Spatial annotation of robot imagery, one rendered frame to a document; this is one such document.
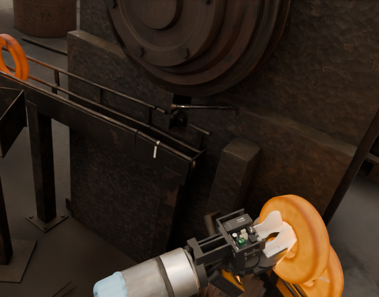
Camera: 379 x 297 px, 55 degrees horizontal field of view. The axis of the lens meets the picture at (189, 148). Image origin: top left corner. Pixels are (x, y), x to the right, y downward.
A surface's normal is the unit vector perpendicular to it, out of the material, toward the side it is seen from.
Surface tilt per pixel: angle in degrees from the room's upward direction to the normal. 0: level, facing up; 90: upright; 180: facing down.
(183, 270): 30
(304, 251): 88
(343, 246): 0
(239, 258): 91
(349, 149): 0
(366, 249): 0
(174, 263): 16
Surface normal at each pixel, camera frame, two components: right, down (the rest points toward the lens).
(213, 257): 0.40, 0.58
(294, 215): -0.90, 0.07
